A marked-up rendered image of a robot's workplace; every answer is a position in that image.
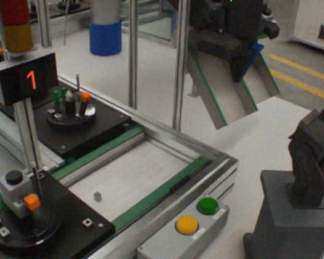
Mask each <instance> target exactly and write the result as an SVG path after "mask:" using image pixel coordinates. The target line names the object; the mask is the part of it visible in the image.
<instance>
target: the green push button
mask: <svg viewBox="0 0 324 259"><path fill-rule="evenodd" d="M198 207H199V209H200V211H202V212H203V213H206V214H211V213H215V212H216V211H217V209H218V203H217V201H216V200H215V199H213V198H211V197H206V198H203V199H201V200H200V201H199V205H198Z"/></svg>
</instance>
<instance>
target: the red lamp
mask: <svg viewBox="0 0 324 259"><path fill-rule="evenodd" d="M0 15H1V22H2V24H3V25H10V26H16V25H21V24H24V23H27V22H29V21H30V15H29V9H28V0H0Z"/></svg>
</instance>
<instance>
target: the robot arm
mask: <svg viewBox="0 0 324 259"><path fill-rule="evenodd" d="M263 1H264V0H224V1H223V3H221V4H220V6H221V8H219V9H211V10H208V9H207V8H206V7H203V8H198V9H195V10H194V11H193V17H192V23H193V25H194V26H195V27H196V28H198V30H199V31H204V30H207V29H211V28H217V31H218V32H221V33H224V32H225V31H227V34H228V35H227V36H226V35H221V34H218V33H214V32H211V33H207V34H204V35H202V36H201V37H200V38H198V39H197V50H198V51H200V52H204V53H206V54H210V55H213V56H216V57H219V58H222V59H226V60H228V62H229V66H230V71H231V77H232V80H233V82H235V83H239V82H241V80H242V78H243V76H244V75H245V74H246V72H247V71H248V69H249V67H250V66H251V65H252V63H253V61H255V59H256V58H257V55H259V53H260V52H261V50H262V49H263V48H264V45H261V44H258V41H257V39H256V37H258V36H261V35H267V36H268V37H269V40H271V39H275V38H276V37H278V36H279V35H278V34H279V30H280V28H279V27H278V25H277V24H276V23H275V22H270V21H267V20H262V19H261V17H262V11H264V10H267V5H268V4H267V3H264V2H263ZM288 138H289V139H291V141H290V142H289V146H288V151H289V154H290V156H291V158H292V159H291V161H292V168H293V176H295V177H296V179H295V181H294V183H286V189H287V191H288V195H289V199H290V202H291V205H292V207H293V208H294V209H308V210H311V209H316V210H324V197H323V196H324V108H323V110H321V113H319V112H318V110H317V109H314V110H313V111H311V112H310V113H308V114H307V115H306V116H305V117H304V118H303V119H302V120H301V121H300V122H299V124H298V126H297V128H296V130H295V132H294V133H293V134H292V135H290V136H289V137H288Z"/></svg>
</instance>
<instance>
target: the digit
mask: <svg viewBox="0 0 324 259"><path fill-rule="evenodd" d="M18 74H19V79H20V80H19V82H20V87H21V90H22V92H21V93H22V98H24V97H26V96H29V95H30V94H33V93H37V92H38V91H41V90H43V88H44V87H43V81H42V76H41V75H42V73H41V67H40V61H37V62H34V63H32V64H28V65H25V66H23V67H19V68H18Z"/></svg>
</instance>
